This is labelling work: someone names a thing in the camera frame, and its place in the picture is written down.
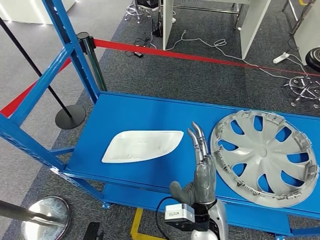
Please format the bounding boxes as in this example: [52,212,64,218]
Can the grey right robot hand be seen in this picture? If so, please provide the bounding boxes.
[169,121,217,207]

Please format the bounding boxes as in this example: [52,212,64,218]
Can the blue metal shelf rack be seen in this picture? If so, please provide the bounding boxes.
[0,0,320,240]

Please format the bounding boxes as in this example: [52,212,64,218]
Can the white curved plastic part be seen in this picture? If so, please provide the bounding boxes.
[101,130,184,164]

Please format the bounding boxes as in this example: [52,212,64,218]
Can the silver wheel hubcap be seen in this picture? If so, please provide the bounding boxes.
[210,109,320,209]

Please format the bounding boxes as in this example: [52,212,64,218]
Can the red barrier belt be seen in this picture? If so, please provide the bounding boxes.
[0,56,72,118]
[94,38,320,78]

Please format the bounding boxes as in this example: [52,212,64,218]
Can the white power strip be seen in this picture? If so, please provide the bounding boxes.
[272,51,290,64]

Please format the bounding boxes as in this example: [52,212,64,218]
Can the white desk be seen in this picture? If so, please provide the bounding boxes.
[293,0,320,66]
[162,0,272,61]

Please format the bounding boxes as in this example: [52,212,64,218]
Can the black round stool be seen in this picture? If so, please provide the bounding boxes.
[284,46,320,110]

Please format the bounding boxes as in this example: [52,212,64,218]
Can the chrome swivel chair base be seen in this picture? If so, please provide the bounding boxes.
[125,0,152,24]

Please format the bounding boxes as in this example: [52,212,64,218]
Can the metal chair legs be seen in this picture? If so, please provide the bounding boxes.
[282,0,315,36]

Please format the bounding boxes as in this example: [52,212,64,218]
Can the white display plinth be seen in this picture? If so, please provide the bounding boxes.
[0,0,75,25]

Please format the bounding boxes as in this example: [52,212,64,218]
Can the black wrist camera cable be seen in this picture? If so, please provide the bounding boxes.
[155,196,173,240]

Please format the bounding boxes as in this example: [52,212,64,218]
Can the white floor cable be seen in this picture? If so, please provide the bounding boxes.
[165,29,293,81]

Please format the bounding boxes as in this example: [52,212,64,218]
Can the black power adapter with cable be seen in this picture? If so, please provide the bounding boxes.
[125,36,153,60]

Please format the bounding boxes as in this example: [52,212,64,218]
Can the chrome stanchion post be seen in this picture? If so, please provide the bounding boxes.
[76,31,108,93]
[0,196,72,240]

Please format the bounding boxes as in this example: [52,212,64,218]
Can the black stanchion post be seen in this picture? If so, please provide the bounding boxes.
[0,17,87,130]

